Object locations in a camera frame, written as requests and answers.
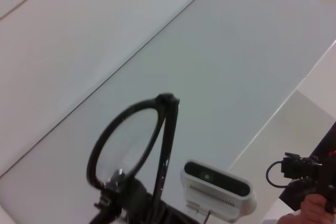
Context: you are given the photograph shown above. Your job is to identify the black round-lens glasses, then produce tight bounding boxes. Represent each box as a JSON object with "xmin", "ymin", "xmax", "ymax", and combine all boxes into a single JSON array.
[{"xmin": 86, "ymin": 92, "xmax": 182, "ymax": 209}]

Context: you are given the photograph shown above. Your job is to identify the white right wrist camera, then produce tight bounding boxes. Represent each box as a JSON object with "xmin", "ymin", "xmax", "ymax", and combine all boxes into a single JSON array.
[{"xmin": 180, "ymin": 159, "xmax": 257, "ymax": 222}]

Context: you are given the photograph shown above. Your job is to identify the person's bare hand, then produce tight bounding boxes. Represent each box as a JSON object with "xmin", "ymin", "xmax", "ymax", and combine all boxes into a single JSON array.
[{"xmin": 278, "ymin": 191, "xmax": 336, "ymax": 224}]

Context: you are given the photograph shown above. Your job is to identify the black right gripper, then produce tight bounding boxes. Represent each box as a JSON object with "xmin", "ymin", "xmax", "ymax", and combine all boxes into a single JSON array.
[{"xmin": 89, "ymin": 168, "xmax": 203, "ymax": 224}]

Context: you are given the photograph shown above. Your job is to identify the black looped cable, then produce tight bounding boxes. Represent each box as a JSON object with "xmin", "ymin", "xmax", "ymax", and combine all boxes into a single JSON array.
[{"xmin": 266, "ymin": 160, "xmax": 288, "ymax": 188}]

